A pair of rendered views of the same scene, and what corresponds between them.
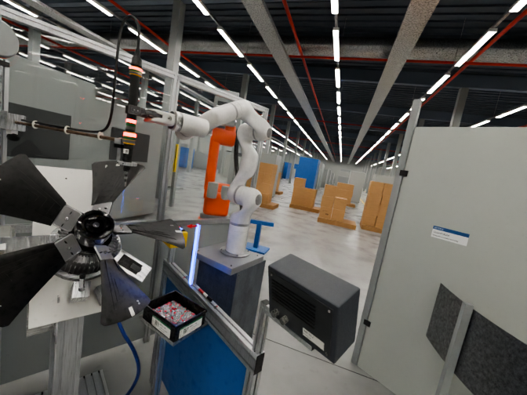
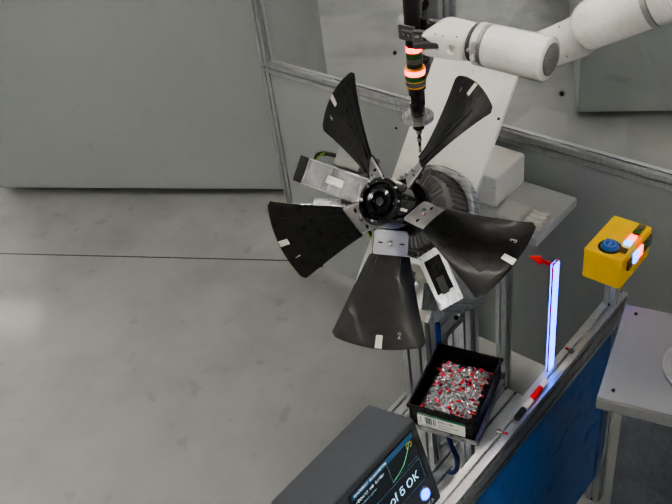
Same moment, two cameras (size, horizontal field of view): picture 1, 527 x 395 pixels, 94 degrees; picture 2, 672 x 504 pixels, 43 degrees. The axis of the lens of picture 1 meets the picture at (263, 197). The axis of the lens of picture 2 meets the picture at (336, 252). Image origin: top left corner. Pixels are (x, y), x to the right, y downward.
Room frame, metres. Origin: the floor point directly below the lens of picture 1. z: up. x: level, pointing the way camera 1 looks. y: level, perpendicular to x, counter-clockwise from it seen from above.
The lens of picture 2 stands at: (0.72, -1.10, 2.38)
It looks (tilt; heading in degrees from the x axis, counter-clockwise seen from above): 38 degrees down; 89
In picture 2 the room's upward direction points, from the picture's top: 8 degrees counter-clockwise
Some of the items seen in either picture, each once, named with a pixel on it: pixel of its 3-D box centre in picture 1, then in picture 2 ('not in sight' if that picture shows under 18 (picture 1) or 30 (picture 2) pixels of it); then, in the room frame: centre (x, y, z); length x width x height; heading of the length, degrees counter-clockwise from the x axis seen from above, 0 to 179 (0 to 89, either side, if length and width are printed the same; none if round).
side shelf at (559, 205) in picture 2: not in sight; (504, 203); (1.29, 1.01, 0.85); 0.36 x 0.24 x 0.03; 133
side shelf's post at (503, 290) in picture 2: not in sight; (503, 307); (1.29, 1.01, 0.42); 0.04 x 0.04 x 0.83; 43
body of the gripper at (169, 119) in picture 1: (161, 117); (457, 38); (1.05, 0.47, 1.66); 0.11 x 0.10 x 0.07; 134
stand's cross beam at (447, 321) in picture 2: not in sight; (441, 330); (1.04, 0.80, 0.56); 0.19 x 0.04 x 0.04; 43
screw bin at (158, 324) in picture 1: (174, 313); (456, 390); (0.98, 0.29, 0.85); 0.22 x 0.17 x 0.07; 59
